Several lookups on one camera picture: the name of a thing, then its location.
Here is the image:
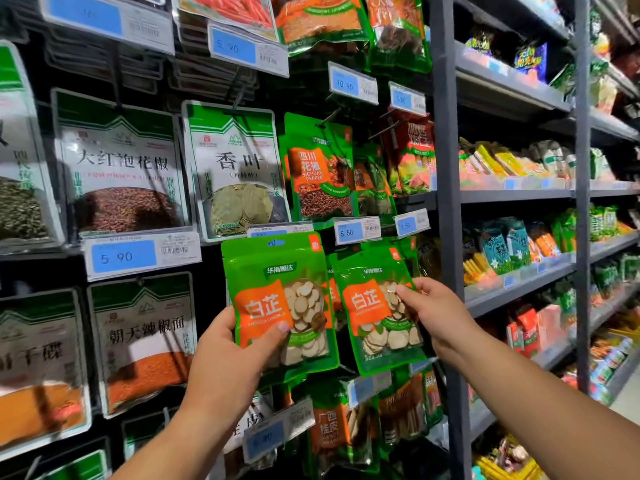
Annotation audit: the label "clear orange powder packets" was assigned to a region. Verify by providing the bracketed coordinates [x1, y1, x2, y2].
[0, 287, 93, 461]

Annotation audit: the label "person's right hand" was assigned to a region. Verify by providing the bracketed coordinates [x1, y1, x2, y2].
[395, 277, 483, 373]

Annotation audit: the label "person's left hand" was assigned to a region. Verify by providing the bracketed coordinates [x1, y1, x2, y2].
[183, 307, 293, 428]

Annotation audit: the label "row of teal yellow packets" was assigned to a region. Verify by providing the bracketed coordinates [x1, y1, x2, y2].
[462, 215, 581, 293]

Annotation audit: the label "clear brown-spice packets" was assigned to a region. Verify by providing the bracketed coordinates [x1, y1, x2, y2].
[120, 405, 183, 462]

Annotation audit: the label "clear red chili packets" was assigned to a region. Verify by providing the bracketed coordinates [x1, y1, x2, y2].
[175, 0, 280, 42]

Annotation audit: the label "row of red orange packets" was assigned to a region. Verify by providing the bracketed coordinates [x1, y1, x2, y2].
[505, 299, 568, 358]

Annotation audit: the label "row of green snack packets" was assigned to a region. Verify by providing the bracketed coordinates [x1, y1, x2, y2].
[590, 203, 640, 243]

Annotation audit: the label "clear red peppercorn packets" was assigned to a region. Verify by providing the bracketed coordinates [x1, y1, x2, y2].
[50, 89, 191, 241]

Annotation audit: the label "green orange Guangxi cinnamon bags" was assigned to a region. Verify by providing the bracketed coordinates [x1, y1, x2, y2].
[290, 375, 376, 471]
[375, 365, 446, 448]

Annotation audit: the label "clear green peppercorn packets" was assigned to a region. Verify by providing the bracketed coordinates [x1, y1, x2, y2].
[0, 39, 66, 256]

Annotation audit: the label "clear cinnamon packets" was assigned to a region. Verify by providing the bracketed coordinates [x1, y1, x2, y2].
[220, 389, 276, 480]

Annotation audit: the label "row of yellow snack packets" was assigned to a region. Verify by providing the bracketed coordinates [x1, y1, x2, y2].
[460, 139, 603, 192]

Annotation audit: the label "green red-peppercorn packets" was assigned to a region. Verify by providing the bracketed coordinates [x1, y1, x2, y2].
[278, 113, 396, 228]

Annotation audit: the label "row of assorted snack bags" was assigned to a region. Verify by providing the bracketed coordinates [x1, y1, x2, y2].
[465, 25, 623, 112]

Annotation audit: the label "person's right forearm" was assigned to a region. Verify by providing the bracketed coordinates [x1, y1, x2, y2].
[450, 335, 640, 480]

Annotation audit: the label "clear dried-leaf packets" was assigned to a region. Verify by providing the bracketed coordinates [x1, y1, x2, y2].
[180, 101, 291, 244]

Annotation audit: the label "blue white price tag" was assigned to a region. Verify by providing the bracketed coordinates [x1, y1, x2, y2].
[333, 215, 384, 247]
[207, 23, 292, 79]
[388, 81, 429, 119]
[242, 397, 318, 464]
[345, 369, 394, 409]
[328, 61, 381, 107]
[82, 227, 204, 283]
[38, 0, 177, 57]
[393, 207, 433, 240]
[245, 221, 316, 240]

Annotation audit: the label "gray metal shelving unit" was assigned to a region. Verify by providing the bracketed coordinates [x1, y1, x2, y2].
[430, 0, 640, 480]

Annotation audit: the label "clear chili powder packets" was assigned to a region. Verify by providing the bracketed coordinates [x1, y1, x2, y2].
[87, 271, 198, 418]

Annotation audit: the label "red green packets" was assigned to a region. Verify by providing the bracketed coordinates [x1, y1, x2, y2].
[385, 113, 438, 196]

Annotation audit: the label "yellow display trays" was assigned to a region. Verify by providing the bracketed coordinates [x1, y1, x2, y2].
[475, 435, 548, 480]

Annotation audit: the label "green white-slice packets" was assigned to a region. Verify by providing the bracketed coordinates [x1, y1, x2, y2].
[325, 275, 348, 333]

